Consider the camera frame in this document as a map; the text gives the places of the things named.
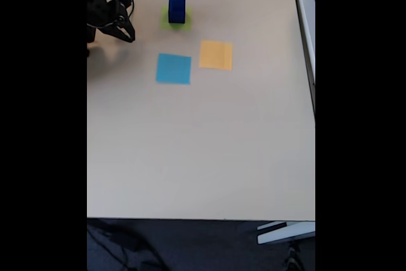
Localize orange paper square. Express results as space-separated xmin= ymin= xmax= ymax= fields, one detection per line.
xmin=199 ymin=40 xmax=233 ymax=71

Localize white neighbouring table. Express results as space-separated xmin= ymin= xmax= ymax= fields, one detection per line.
xmin=288 ymin=0 xmax=316 ymax=129

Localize light blue paper square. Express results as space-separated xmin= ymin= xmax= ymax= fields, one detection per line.
xmin=155 ymin=53 xmax=192 ymax=86

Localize green paper square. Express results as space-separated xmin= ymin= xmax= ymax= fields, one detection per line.
xmin=160 ymin=5 xmax=193 ymax=32

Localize large blue cube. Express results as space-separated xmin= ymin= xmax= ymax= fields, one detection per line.
xmin=167 ymin=0 xmax=187 ymax=25

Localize white table foot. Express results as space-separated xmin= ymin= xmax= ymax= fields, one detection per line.
xmin=256 ymin=221 xmax=316 ymax=246

